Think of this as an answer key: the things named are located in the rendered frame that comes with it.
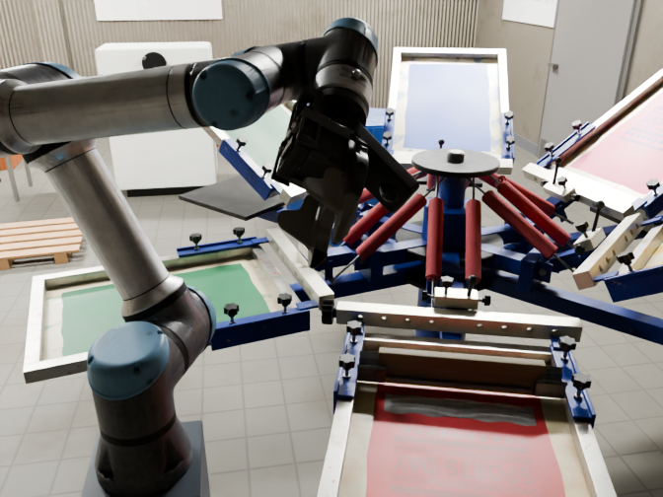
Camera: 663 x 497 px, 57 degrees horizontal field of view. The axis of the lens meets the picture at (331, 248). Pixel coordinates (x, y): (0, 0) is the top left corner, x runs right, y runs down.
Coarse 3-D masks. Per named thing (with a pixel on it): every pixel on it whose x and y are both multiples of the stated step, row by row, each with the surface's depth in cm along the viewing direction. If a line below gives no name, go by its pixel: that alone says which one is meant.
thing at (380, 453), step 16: (384, 384) 158; (400, 384) 158; (384, 400) 152; (384, 416) 146; (400, 416) 146; (416, 416) 146; (448, 416) 146; (384, 432) 141; (368, 448) 137; (384, 448) 137; (368, 464) 132; (384, 464) 132; (368, 480) 128; (384, 480) 128; (368, 496) 124; (384, 496) 124
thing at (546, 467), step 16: (480, 400) 152; (496, 400) 152; (512, 400) 152; (528, 400) 152; (480, 432) 141; (496, 432) 141; (512, 432) 141; (528, 432) 141; (544, 432) 141; (544, 448) 137; (544, 464) 132; (544, 480) 128; (560, 480) 128; (544, 496) 124; (560, 496) 124
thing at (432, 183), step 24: (504, 192) 213; (528, 192) 225; (408, 216) 208; (432, 216) 202; (480, 216) 202; (504, 216) 203; (528, 216) 211; (384, 240) 208; (432, 240) 198; (480, 240) 198; (528, 240) 200; (552, 240) 209; (432, 264) 193; (480, 264) 193; (432, 288) 192
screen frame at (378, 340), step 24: (384, 336) 172; (408, 336) 172; (552, 360) 162; (336, 408) 144; (336, 432) 136; (576, 432) 137; (336, 456) 130; (600, 456) 130; (336, 480) 123; (600, 480) 123
